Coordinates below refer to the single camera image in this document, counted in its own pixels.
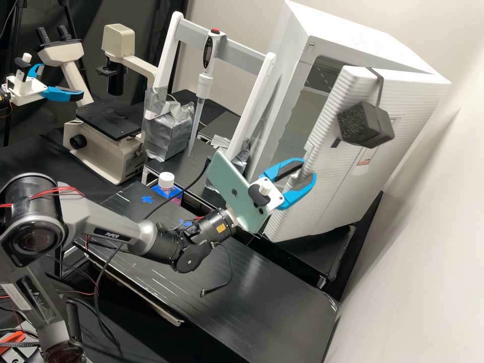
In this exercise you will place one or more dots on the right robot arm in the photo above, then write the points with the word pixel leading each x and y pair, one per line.
pixel 109 227

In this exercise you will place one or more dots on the black platform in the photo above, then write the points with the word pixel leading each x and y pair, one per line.
pixel 340 257
pixel 257 302
pixel 191 162

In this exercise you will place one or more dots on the small bottle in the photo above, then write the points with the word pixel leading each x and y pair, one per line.
pixel 166 179

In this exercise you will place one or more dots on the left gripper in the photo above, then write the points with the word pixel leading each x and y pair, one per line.
pixel 24 90

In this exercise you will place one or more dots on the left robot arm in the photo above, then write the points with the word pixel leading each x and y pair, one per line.
pixel 3 95

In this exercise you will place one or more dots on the right wrist camera phone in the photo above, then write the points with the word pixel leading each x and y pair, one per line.
pixel 230 181

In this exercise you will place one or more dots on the white pipette stand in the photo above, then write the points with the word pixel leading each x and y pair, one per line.
pixel 166 56

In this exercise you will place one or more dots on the pipette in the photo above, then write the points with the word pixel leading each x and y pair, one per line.
pixel 209 49

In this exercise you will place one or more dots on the incubator door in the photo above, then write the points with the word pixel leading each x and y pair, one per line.
pixel 332 170

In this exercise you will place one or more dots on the white incubator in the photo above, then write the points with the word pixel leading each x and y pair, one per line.
pixel 340 30

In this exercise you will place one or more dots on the cream microscope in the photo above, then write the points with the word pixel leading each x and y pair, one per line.
pixel 104 143

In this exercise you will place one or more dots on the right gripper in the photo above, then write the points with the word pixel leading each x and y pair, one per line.
pixel 233 217

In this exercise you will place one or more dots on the blue bottle holder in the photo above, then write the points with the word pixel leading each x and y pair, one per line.
pixel 168 193

